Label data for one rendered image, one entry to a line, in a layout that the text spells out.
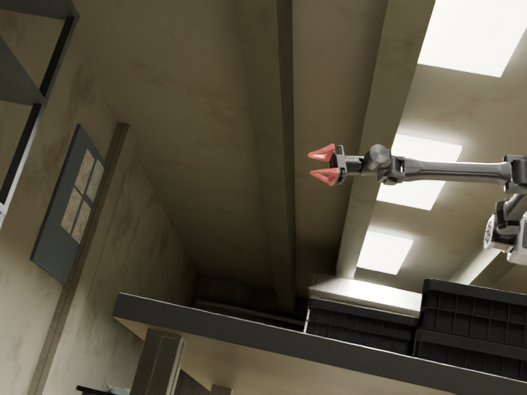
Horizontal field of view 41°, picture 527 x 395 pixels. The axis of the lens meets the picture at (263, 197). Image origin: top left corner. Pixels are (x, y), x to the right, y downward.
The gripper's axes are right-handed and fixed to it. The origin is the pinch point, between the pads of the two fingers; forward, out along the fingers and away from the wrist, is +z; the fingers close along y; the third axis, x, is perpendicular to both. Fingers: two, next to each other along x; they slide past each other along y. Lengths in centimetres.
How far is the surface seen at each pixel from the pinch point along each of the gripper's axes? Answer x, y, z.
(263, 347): -61, 77, 32
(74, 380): 454, -77, 92
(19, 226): 247, -113, 119
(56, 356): 365, -68, 100
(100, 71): 233, -235, 73
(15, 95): 88, -91, 102
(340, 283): 481, -183, -171
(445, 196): 290, -174, -204
